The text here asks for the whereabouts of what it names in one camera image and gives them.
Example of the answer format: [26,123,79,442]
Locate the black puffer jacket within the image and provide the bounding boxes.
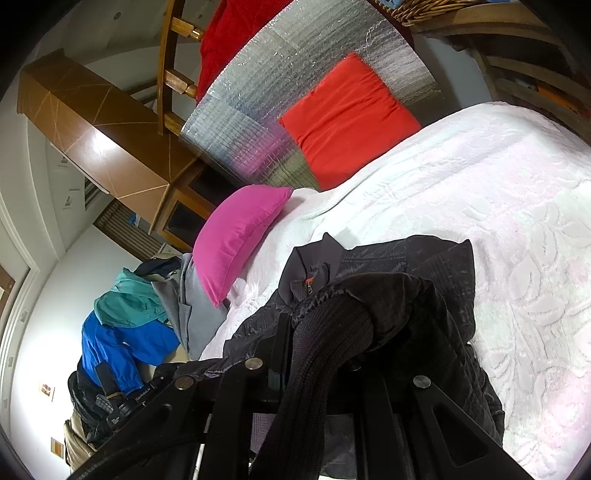
[178,235,505,479]

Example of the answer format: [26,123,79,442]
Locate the blue jacket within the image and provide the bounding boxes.
[81,311,179,395]

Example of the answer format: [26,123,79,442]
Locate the teal jacket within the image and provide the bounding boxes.
[94,268,168,328]

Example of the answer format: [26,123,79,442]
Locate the grey coat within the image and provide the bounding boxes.
[152,253,228,360]

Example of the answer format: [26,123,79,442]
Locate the pink pillow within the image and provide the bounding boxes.
[192,185,293,307]

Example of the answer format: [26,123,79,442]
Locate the wooden cabinet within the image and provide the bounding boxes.
[17,51,231,252]

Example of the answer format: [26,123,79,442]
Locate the white pink fleece blanket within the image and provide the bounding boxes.
[202,103,590,479]

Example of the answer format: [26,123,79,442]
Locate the silver insulation foil panel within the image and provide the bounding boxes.
[180,1,446,188]

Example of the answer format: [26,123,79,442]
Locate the red pillow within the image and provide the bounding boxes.
[279,53,421,190]

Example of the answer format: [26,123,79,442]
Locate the wooden stair railing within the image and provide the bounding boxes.
[156,0,204,136]

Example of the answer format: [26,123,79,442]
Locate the wooden shelf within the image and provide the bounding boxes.
[411,2,590,142]

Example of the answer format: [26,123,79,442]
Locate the red cloth on railing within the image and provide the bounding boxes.
[195,0,290,102]

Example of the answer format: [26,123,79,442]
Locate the wicker basket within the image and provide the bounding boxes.
[373,0,483,27]

